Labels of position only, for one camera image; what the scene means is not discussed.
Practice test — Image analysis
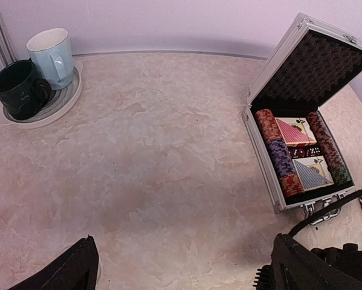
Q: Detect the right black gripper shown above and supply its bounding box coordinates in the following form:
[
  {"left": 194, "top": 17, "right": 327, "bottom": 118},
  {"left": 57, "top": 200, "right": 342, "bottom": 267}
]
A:
[{"left": 254, "top": 243, "right": 362, "bottom": 290}]

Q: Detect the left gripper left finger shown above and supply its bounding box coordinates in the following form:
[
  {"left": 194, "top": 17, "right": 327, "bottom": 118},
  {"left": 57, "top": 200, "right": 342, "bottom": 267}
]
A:
[{"left": 11, "top": 236, "right": 99, "bottom": 289}]

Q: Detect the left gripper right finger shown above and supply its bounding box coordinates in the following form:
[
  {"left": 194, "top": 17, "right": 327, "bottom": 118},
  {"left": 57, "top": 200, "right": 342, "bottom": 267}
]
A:
[{"left": 270, "top": 234, "right": 362, "bottom": 290}]

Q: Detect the green poker chip stack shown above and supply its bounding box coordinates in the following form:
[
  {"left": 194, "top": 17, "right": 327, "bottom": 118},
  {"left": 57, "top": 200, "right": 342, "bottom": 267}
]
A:
[{"left": 329, "top": 167, "right": 351, "bottom": 185}]

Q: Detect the blue playing card deck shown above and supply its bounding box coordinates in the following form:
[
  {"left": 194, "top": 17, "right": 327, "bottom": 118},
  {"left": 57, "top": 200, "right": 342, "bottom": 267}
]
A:
[{"left": 293, "top": 155, "right": 334, "bottom": 191}]

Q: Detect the aluminium poker case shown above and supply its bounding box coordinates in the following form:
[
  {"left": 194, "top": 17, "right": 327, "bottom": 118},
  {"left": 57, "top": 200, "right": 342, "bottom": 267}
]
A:
[{"left": 242, "top": 13, "right": 362, "bottom": 216}]

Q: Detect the red playing card deck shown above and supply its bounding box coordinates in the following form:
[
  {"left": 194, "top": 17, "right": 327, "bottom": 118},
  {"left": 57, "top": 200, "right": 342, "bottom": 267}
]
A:
[{"left": 275, "top": 117, "right": 317, "bottom": 147}]

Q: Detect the dark green mug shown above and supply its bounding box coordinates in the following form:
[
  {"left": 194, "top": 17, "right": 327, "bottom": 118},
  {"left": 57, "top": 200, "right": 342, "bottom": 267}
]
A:
[{"left": 0, "top": 60, "right": 52, "bottom": 120}]

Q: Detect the brown chip row in case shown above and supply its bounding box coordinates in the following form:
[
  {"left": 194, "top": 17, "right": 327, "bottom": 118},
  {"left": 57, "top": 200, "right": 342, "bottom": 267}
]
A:
[{"left": 306, "top": 111, "right": 344, "bottom": 169}]

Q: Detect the purple chip row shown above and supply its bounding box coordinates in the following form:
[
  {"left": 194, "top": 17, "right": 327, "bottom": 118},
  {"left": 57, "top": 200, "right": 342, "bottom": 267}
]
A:
[{"left": 267, "top": 138, "right": 297, "bottom": 178}]

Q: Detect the red yellow chip row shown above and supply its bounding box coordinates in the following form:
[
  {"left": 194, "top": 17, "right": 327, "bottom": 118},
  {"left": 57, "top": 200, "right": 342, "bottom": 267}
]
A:
[{"left": 255, "top": 109, "right": 283, "bottom": 143}]

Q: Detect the white round coaster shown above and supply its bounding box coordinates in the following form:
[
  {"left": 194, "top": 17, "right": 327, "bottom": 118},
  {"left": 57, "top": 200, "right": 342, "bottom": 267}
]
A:
[{"left": 0, "top": 60, "right": 83, "bottom": 129}]

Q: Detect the light blue mug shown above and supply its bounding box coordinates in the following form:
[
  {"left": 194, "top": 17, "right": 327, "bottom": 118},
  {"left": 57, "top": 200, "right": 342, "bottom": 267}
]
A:
[{"left": 26, "top": 28, "right": 74, "bottom": 91}]

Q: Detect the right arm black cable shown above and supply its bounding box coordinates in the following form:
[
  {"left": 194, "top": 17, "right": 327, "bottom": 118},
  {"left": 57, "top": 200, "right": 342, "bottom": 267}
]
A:
[{"left": 289, "top": 185, "right": 362, "bottom": 236}]

